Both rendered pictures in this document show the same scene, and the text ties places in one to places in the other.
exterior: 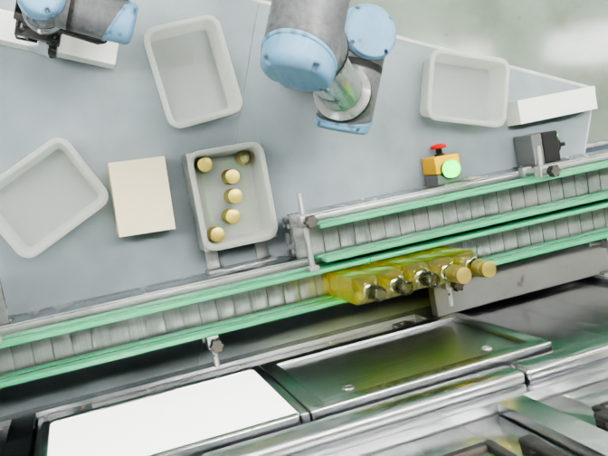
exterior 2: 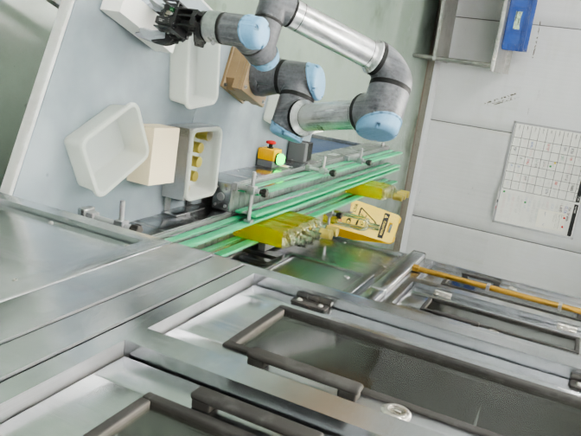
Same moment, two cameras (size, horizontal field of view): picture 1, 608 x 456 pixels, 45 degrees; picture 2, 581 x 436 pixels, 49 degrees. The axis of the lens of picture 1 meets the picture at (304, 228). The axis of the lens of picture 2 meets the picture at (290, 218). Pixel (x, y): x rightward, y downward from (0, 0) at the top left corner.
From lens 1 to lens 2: 1.48 m
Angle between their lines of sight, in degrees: 49
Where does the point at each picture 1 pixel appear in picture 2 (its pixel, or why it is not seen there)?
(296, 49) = (395, 125)
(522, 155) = (294, 153)
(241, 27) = not seen: hidden behind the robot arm
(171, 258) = (148, 201)
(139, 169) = (167, 136)
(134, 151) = (147, 116)
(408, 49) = not seen: hidden behind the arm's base
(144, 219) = (162, 173)
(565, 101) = not seen: hidden behind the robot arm
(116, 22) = (273, 60)
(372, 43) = (319, 91)
